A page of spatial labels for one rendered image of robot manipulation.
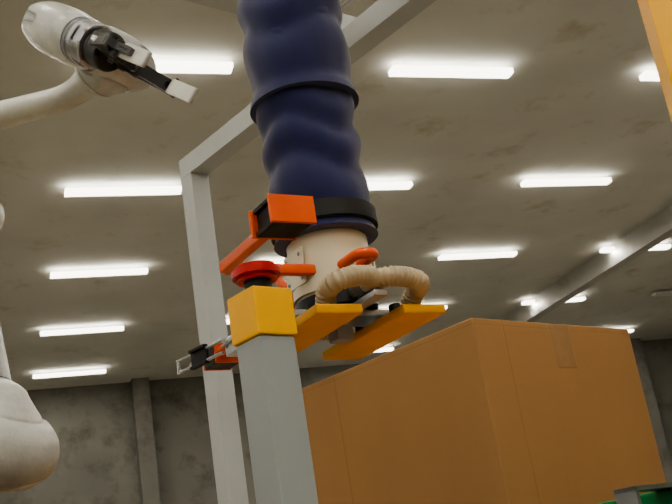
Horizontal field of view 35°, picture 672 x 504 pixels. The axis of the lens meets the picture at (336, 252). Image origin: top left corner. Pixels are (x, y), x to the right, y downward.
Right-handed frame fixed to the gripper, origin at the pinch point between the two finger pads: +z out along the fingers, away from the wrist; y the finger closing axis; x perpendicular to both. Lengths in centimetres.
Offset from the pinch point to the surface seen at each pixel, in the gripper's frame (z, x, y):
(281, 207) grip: 29.4, -10.9, -9.4
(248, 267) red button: 47, -23, 12
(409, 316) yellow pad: 37, -15, -51
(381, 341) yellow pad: 27, -21, -64
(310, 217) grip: 32.3, -9.8, -14.0
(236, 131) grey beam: -261, 46, -298
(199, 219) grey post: -277, -6, -325
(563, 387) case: 78, -14, -34
